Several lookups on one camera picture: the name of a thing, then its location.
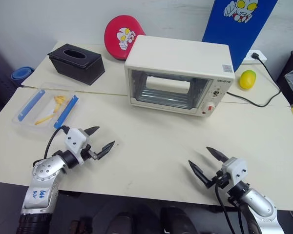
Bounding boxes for long french fry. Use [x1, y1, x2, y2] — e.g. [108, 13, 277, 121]
[34, 113, 55, 126]

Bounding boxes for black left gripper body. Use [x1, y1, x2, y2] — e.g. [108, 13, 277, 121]
[80, 143, 100, 161]

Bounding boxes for black tissue box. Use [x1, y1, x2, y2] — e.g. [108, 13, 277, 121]
[47, 43, 106, 86]

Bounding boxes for clear tray with blue handles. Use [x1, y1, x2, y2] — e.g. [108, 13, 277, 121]
[11, 82, 80, 136]

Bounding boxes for cream toaster oven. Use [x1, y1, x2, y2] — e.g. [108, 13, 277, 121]
[124, 35, 236, 118]

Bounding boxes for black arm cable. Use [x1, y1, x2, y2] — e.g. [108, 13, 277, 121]
[214, 181, 250, 234]
[43, 125, 70, 160]

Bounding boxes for red round cartoon pad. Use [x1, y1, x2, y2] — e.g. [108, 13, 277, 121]
[104, 15, 147, 62]

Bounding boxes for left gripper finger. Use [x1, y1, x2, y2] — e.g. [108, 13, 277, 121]
[95, 140, 116, 160]
[84, 126, 100, 137]

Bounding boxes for curled french fry pile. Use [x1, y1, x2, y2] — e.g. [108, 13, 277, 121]
[53, 95, 67, 105]

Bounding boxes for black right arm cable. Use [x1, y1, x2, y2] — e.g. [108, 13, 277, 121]
[214, 181, 250, 234]

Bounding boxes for white power strip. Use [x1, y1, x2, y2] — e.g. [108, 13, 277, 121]
[241, 49, 268, 65]

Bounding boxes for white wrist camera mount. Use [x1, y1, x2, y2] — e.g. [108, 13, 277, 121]
[64, 127, 90, 164]
[221, 156, 248, 187]

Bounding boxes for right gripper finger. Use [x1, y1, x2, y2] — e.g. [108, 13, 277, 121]
[188, 159, 212, 188]
[206, 146, 229, 163]

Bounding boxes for blue cartoon board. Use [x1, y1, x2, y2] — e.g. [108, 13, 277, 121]
[201, 0, 279, 73]

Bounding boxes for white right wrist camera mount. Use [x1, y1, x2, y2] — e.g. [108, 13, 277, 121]
[221, 156, 248, 187]

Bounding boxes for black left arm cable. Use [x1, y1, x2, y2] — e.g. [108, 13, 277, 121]
[43, 125, 70, 160]

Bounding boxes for black power cord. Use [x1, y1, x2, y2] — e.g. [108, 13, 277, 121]
[225, 52, 282, 108]

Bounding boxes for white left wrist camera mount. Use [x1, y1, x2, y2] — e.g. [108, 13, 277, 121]
[64, 127, 90, 164]

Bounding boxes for yellow green lemon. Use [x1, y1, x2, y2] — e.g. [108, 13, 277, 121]
[238, 69, 257, 90]

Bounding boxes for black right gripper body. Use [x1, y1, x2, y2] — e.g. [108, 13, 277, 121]
[205, 170, 232, 190]

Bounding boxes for blue container clip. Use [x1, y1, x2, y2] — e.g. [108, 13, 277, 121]
[53, 95, 79, 130]
[17, 89, 46, 121]

